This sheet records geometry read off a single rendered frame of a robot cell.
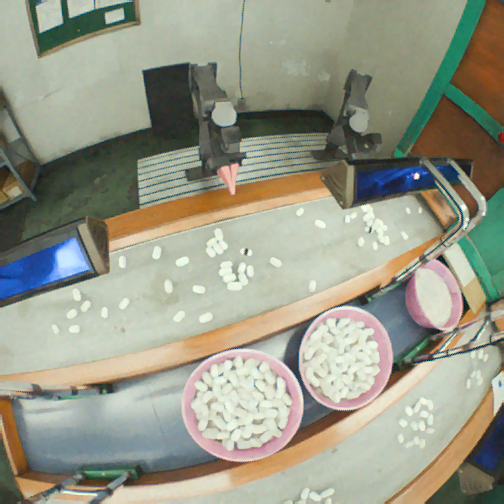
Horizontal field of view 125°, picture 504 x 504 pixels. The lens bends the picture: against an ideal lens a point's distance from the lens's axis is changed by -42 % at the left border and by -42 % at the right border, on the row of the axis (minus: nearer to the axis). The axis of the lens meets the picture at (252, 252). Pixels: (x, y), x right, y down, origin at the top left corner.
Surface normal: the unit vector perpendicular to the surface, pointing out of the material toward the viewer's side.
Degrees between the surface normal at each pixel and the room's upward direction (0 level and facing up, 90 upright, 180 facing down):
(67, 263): 58
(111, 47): 90
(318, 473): 0
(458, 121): 90
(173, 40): 90
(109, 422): 0
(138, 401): 0
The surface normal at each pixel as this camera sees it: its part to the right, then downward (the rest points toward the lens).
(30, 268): 0.36, 0.44
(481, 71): -0.93, 0.27
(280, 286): 0.10, -0.49
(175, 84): 0.36, 0.80
